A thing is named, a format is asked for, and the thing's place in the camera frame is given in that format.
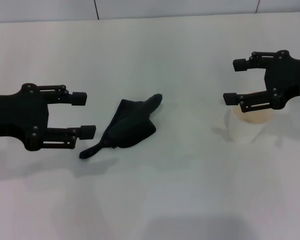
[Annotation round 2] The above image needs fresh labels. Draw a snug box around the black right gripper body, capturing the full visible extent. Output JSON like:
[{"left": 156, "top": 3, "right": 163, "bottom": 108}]
[{"left": 263, "top": 49, "right": 300, "bottom": 111}]

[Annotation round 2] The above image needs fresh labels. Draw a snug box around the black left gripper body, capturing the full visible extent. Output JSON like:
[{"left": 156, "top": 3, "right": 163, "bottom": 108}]
[{"left": 0, "top": 83, "right": 50, "bottom": 152}]

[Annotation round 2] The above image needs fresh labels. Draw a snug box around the white plastic cup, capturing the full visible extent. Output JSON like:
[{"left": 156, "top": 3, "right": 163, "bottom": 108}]
[{"left": 224, "top": 104, "right": 275, "bottom": 143}]

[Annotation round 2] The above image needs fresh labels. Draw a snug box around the dark blue rag with loop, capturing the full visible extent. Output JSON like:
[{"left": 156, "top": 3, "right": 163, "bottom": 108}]
[{"left": 79, "top": 93, "right": 164, "bottom": 161}]

